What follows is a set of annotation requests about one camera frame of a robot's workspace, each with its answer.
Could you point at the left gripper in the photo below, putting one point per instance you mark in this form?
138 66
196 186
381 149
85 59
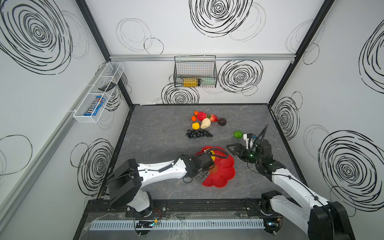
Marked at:
203 175

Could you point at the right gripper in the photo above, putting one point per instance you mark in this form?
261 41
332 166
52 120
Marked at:
239 146

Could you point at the red flower shaped bowl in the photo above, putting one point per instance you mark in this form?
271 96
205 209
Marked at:
223 171

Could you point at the dark purple plum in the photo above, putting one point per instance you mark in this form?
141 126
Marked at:
222 121

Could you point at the large yellow lemon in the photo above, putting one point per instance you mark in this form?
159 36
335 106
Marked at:
212 154

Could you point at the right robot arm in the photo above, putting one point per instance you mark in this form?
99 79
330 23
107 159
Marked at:
316 216

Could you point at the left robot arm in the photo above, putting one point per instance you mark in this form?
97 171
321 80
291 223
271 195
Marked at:
126 182

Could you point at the beige potato shaped fruit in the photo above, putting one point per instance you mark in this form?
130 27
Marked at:
206 123

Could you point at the red pink apple fruit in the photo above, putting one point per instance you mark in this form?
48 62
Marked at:
201 116

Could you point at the green lime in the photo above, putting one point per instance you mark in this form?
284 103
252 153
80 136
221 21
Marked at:
238 134

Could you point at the black grape bunch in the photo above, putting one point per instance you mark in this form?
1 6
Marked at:
195 134

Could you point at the red strawberry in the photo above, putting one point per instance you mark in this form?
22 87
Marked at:
213 118

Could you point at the small yellow lemon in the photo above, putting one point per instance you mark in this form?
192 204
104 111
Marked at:
196 126

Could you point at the green box in basket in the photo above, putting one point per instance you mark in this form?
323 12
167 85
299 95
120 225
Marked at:
208 82

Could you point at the yellow box in basket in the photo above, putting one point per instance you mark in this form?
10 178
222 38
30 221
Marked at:
190 82

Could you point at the black remote control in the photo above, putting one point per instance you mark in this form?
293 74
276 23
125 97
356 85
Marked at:
107 87

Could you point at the blue candy packet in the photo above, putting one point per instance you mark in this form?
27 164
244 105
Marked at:
95 106

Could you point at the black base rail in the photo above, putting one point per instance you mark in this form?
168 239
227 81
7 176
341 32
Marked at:
164 208

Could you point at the white slotted cable duct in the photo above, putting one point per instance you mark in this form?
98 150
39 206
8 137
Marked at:
215 224

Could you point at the black wire basket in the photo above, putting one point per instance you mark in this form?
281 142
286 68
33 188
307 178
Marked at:
193 69

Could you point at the aluminium wall rail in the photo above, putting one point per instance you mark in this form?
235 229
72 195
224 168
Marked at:
204 57

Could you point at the white wire shelf basket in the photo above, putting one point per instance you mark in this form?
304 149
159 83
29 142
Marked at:
109 72

